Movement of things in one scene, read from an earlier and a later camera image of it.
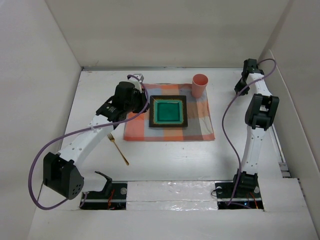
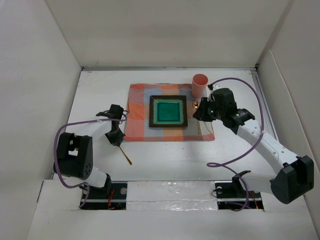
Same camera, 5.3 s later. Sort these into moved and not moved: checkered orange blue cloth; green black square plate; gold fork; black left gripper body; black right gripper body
Moved: black right gripper body; gold fork; black left gripper body
Not moved: checkered orange blue cloth; green black square plate
